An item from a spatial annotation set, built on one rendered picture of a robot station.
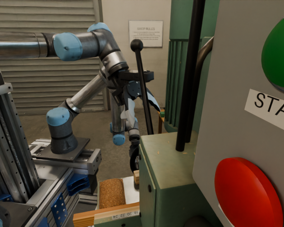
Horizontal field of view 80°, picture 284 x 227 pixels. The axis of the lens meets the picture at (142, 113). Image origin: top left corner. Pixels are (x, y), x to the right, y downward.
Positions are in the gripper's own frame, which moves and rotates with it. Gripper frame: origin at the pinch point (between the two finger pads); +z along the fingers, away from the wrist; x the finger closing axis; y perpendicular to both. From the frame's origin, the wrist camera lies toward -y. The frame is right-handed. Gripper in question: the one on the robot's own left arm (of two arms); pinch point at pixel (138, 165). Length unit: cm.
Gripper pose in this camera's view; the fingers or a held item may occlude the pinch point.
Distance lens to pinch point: 103.4
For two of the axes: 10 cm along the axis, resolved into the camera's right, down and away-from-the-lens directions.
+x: -9.9, 0.8, -1.2
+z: 1.4, 7.9, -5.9
